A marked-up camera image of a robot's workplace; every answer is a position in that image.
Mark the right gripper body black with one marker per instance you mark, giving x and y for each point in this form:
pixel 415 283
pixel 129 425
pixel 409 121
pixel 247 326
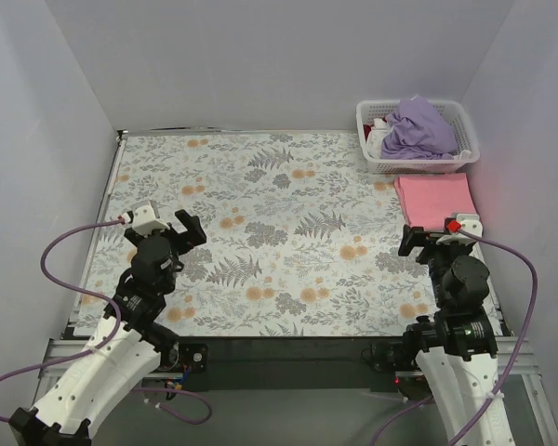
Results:
pixel 428 242

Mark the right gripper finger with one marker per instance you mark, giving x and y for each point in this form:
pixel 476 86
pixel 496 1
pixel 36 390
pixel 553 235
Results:
pixel 407 243
pixel 418 236

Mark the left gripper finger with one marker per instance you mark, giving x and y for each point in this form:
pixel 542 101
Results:
pixel 196 239
pixel 189 224

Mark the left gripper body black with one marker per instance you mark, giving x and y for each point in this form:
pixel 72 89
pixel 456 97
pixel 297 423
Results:
pixel 168 234

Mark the purple t shirt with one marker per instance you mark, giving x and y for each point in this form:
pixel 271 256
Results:
pixel 418 132

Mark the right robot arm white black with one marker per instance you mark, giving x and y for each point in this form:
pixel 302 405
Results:
pixel 456 348

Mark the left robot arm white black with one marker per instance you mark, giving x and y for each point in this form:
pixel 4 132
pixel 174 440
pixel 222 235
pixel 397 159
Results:
pixel 127 344

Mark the folded pink t shirt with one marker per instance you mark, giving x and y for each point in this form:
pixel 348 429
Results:
pixel 427 201

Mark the floral patterned table mat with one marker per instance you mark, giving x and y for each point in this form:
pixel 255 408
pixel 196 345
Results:
pixel 301 238

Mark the white crumpled t shirt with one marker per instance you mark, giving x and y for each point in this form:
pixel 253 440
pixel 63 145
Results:
pixel 381 129

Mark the red t shirt in basket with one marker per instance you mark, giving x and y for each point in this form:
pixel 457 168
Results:
pixel 367 130

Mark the white plastic laundry basket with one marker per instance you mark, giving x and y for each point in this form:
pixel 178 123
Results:
pixel 369 110

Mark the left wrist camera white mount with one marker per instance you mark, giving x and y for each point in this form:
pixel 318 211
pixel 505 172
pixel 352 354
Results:
pixel 144 218

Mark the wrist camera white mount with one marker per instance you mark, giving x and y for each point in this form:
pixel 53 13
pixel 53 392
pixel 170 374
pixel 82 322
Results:
pixel 461 229
pixel 144 218

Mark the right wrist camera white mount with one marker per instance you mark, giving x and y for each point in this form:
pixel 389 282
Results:
pixel 461 229

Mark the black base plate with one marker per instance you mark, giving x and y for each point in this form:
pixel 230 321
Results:
pixel 280 363

